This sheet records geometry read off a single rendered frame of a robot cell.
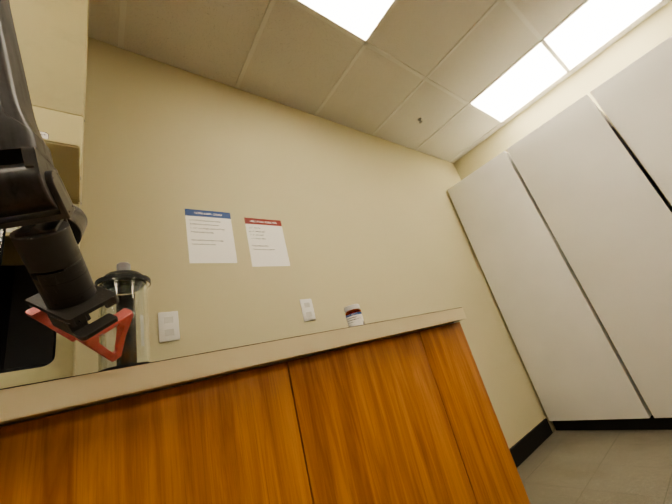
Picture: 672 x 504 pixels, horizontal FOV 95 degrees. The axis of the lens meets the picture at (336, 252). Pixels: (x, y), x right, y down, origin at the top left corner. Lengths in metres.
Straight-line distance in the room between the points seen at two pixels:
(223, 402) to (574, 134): 2.83
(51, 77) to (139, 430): 1.04
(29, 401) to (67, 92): 0.92
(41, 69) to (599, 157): 2.97
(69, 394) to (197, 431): 0.19
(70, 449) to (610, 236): 2.81
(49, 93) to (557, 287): 2.97
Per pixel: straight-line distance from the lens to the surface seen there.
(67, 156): 1.01
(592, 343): 2.88
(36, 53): 1.39
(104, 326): 0.53
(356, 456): 0.79
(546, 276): 2.90
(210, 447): 0.65
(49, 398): 0.60
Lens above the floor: 0.86
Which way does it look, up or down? 20 degrees up
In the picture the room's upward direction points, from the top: 15 degrees counter-clockwise
